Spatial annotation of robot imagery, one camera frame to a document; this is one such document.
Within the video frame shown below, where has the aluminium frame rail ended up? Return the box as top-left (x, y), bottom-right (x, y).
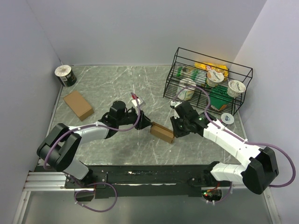
top-left (23, 172), bottom-right (66, 191)

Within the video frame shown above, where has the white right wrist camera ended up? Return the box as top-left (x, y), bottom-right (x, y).
top-left (170, 101), bottom-right (182, 109)

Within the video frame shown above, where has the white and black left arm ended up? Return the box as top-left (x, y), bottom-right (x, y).
top-left (36, 101), bottom-right (152, 188)

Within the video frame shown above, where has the yellow snack bag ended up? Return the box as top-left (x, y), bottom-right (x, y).
top-left (194, 62), bottom-right (228, 78)

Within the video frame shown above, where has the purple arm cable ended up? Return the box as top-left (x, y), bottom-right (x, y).
top-left (174, 85), bottom-right (297, 206)
top-left (43, 102), bottom-right (142, 212)

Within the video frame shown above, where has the green white packet in rack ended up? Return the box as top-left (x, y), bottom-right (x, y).
top-left (176, 66), bottom-right (206, 85)

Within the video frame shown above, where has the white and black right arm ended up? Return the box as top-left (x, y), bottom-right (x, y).
top-left (171, 101), bottom-right (279, 195)

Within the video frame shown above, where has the yogurt cup upper right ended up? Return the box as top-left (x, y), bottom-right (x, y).
top-left (227, 80), bottom-right (246, 98)

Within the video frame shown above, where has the brown cardboard box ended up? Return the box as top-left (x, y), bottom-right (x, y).
top-left (150, 122), bottom-right (175, 144)
top-left (64, 91), bottom-right (94, 121)

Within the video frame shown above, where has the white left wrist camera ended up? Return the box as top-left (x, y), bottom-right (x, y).
top-left (131, 94), bottom-right (146, 109)

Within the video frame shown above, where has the green snack packet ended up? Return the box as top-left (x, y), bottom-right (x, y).
top-left (209, 85), bottom-right (233, 111)

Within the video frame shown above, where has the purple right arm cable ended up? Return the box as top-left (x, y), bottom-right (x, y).
top-left (174, 85), bottom-right (297, 206)

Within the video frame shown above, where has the purple yogurt cup on table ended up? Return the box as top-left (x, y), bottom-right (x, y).
top-left (220, 112), bottom-right (235, 126)

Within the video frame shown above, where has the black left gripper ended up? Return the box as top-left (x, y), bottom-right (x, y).
top-left (117, 107), bottom-right (152, 130)

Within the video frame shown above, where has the folded brown cardboard box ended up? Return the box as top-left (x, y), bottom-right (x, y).
top-left (64, 91), bottom-right (94, 121)

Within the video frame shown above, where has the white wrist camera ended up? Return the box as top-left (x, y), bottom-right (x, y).
top-left (131, 94), bottom-right (146, 109)
top-left (170, 101), bottom-right (182, 109)

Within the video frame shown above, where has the black wire rack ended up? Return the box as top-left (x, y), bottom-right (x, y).
top-left (163, 47), bottom-right (253, 115)

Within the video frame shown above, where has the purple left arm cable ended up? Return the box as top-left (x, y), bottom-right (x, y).
top-left (43, 102), bottom-right (142, 212)

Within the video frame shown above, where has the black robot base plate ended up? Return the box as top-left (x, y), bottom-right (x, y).
top-left (63, 165), bottom-right (230, 202)

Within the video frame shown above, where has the yogurt cup upper middle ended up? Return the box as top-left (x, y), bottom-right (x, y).
top-left (206, 70), bottom-right (224, 87)

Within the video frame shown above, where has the white green cup lower shelf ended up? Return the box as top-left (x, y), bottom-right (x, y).
top-left (177, 78), bottom-right (196, 101)

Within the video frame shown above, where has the dark green noodle cup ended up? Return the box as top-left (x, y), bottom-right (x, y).
top-left (54, 65), bottom-right (77, 87)

